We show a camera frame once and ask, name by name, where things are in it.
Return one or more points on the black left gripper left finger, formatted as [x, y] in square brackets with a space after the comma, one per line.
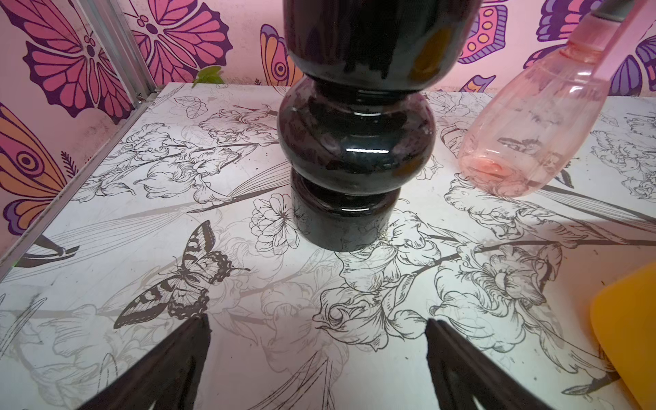
[167, 377]

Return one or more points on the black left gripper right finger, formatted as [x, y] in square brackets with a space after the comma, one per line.
[465, 378]

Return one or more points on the yellow plastic storage tray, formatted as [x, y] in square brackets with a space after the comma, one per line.
[623, 319]

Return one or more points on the pink spray bottle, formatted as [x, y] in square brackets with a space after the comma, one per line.
[534, 126]

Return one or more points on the black glossy vase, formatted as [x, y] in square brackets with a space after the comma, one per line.
[356, 128]

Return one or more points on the green artificial plant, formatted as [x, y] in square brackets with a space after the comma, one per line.
[209, 75]

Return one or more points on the aluminium frame post left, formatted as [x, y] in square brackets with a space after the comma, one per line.
[108, 21]

